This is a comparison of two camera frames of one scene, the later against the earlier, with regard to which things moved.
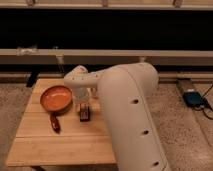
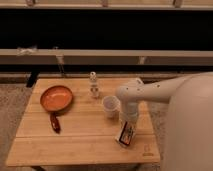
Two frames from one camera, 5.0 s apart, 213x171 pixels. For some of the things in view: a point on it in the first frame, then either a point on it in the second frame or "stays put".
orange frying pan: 55,99 stays put
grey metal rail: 25,55 stays put
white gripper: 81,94 to 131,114
